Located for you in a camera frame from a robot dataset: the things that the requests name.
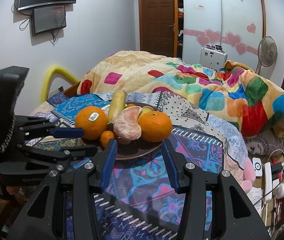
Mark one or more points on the white wardrobe with hearts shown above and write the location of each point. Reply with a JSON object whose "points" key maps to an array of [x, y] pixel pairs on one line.
{"points": [[236, 25]]}

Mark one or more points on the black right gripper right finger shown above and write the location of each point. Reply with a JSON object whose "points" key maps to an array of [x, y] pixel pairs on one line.
{"points": [[233, 214]]}

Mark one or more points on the slim sugarcane piece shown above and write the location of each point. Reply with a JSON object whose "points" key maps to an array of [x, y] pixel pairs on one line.
{"points": [[118, 104]]}

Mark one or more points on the dark purple plate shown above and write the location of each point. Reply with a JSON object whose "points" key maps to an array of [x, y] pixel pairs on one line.
{"points": [[136, 149]]}

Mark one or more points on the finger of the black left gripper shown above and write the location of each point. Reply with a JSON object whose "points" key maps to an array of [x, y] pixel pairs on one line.
{"points": [[30, 127], [30, 163]]}

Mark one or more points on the white power strip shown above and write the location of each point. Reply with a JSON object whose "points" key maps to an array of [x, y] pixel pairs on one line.
{"points": [[268, 183]]}

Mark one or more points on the white suitcase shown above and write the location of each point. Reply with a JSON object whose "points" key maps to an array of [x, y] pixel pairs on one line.
{"points": [[213, 57]]}

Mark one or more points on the peeled pomelo segment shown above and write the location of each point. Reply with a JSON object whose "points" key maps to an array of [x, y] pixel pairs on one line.
{"points": [[125, 124]]}

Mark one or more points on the large orange with stem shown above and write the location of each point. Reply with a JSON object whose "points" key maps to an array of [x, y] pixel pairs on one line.
{"points": [[156, 126]]}

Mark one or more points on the brown wooden door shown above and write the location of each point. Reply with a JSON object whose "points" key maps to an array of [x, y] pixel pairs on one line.
{"points": [[157, 26]]}

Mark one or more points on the small mandarin on plate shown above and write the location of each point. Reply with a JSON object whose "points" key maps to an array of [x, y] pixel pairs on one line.
{"points": [[130, 105]]}

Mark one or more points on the white standing fan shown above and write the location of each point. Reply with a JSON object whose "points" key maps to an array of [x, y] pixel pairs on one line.
{"points": [[267, 53]]}

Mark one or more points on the small mandarin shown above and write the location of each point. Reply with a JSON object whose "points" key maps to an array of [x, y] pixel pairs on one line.
{"points": [[130, 105], [105, 137]]}

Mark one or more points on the pink plush toy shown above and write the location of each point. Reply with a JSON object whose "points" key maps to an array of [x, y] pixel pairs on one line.
{"points": [[249, 176]]}

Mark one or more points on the colourful checked blanket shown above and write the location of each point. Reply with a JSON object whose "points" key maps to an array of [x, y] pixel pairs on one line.
{"points": [[234, 93]]}

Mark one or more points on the grey patterned pillow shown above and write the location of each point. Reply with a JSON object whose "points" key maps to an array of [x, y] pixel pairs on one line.
{"points": [[265, 143]]}

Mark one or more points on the small wall monitor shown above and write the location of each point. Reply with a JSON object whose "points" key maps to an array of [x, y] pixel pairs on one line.
{"points": [[47, 19]]}

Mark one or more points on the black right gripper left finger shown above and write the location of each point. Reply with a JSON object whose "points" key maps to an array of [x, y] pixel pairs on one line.
{"points": [[59, 195]]}

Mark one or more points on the large orange with sticker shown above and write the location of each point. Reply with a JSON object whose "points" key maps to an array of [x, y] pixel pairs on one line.
{"points": [[93, 121]]}

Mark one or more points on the yellow padded bed rail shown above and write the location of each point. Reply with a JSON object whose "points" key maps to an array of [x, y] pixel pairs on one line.
{"points": [[56, 72]]}

